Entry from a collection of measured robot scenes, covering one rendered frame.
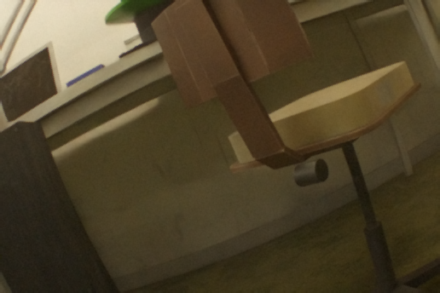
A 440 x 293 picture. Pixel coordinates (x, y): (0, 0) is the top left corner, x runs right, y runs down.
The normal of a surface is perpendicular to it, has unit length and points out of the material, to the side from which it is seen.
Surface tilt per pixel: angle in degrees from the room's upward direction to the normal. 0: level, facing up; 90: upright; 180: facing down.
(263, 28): 90
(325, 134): 90
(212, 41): 93
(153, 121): 90
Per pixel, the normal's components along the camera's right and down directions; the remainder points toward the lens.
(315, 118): -0.65, 0.34
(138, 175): 0.01, 0.08
